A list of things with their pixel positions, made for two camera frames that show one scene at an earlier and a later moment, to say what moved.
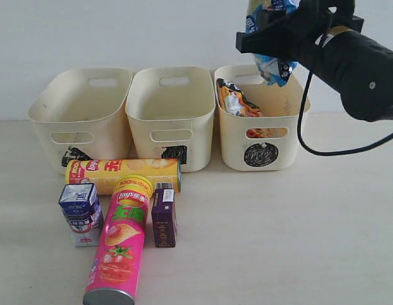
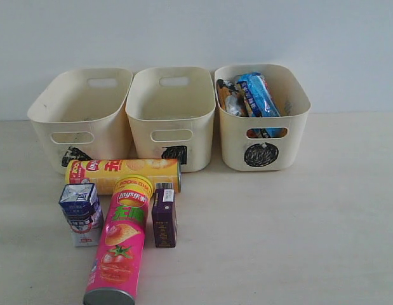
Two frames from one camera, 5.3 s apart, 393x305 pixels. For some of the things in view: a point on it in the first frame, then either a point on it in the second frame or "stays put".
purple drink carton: x=164 y=214 stays put
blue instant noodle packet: x=275 y=71 -> x=259 y=101
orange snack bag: x=231 y=100 stays put
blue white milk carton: x=81 y=208 stays put
